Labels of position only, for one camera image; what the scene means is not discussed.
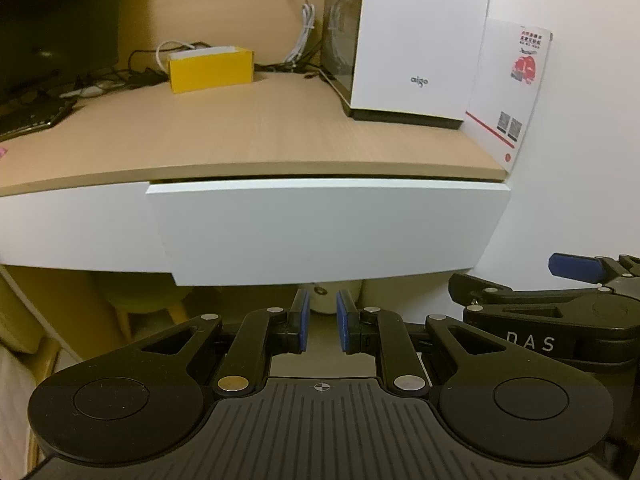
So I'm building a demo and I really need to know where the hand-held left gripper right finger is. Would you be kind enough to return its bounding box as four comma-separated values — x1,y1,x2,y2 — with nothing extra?
336,289,507,397

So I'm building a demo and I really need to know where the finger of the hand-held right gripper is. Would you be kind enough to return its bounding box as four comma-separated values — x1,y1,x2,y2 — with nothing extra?
448,273,613,318
549,253,640,293

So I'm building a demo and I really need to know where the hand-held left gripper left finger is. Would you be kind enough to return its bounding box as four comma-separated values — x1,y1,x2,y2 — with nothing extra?
134,289,312,397

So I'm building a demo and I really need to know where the white drawer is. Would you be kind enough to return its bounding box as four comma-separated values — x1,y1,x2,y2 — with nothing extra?
145,176,512,287
0,180,173,275

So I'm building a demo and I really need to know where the white plush pillow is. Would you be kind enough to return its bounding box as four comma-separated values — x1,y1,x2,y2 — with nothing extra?
306,280,365,315

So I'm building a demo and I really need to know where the green stool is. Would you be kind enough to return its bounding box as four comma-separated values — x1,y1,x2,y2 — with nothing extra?
102,272,193,341

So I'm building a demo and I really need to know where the white printed card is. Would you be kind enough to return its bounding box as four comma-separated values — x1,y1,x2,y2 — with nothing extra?
465,17,553,162

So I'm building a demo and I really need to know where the white drawer front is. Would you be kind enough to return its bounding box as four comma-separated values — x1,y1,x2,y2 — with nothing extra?
0,180,173,275

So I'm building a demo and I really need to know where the white computer case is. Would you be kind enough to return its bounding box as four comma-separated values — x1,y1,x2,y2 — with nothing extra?
320,0,496,130

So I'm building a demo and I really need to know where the yellow cardboard box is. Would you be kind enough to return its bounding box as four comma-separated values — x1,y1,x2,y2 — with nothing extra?
167,46,256,95

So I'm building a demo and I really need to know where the black keyboard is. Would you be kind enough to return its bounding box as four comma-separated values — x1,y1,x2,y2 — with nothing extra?
0,95,78,142

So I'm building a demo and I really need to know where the black monitor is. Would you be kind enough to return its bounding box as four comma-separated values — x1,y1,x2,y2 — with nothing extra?
0,0,123,103

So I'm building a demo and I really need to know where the black cable tangle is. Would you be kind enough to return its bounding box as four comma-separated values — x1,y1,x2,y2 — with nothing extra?
60,49,171,98

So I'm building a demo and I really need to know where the bundled white cable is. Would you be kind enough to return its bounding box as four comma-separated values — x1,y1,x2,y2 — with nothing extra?
267,0,317,63

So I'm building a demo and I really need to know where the looped white cable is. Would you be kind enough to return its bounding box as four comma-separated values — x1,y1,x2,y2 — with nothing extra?
156,40,211,73

